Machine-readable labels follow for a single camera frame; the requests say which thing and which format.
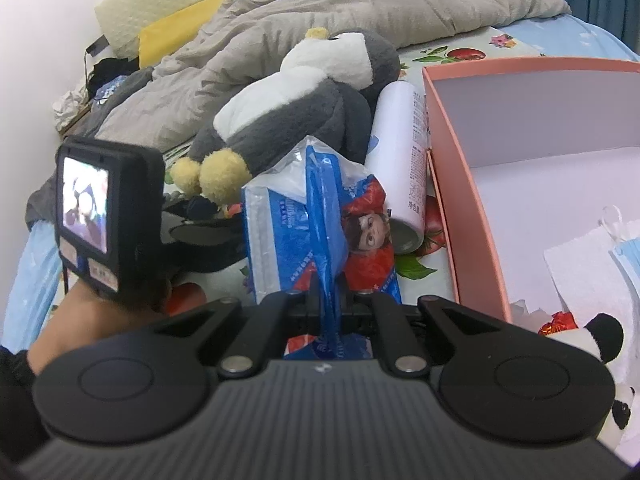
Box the pink cardboard box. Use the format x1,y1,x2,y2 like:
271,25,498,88
421,56,640,411

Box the white crumpled cloth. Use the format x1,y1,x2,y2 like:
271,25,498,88
52,85,91,131

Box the grey duvet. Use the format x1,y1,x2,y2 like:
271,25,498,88
92,0,572,153

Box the white spray can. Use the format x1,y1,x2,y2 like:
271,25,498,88
364,81,432,255

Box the fruit printed sheet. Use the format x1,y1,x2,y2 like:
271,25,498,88
160,27,548,311

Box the grey penguin plush toy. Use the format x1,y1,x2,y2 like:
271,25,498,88
170,27,402,206

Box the red tissue packet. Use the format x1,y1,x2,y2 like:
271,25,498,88
537,311,578,337

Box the blue face mask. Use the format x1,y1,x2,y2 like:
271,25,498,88
602,205,640,286

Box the blue patterned packet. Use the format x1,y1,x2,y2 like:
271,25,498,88
95,75,131,103

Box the panda plush toy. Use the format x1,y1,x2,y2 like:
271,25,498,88
550,312,632,453

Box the dark grey blanket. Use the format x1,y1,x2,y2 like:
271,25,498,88
25,67,156,226

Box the white tissue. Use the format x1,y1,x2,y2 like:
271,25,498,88
542,225,640,396

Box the cream quilted headboard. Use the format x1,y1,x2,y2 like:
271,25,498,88
95,0,261,58

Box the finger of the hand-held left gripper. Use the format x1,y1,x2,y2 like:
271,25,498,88
167,220,247,273
162,194,236,221

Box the black clothes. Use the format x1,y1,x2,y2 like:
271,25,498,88
87,57,141,96

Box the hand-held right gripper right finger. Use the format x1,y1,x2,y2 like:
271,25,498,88
337,274,506,378

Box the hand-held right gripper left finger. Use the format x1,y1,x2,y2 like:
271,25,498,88
152,274,322,380

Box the yellow pillow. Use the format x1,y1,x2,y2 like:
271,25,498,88
138,0,238,68

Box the person's left hand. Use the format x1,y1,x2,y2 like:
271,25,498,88
27,280,173,376

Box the blue tissue pack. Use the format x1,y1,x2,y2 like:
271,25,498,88
241,135,403,361

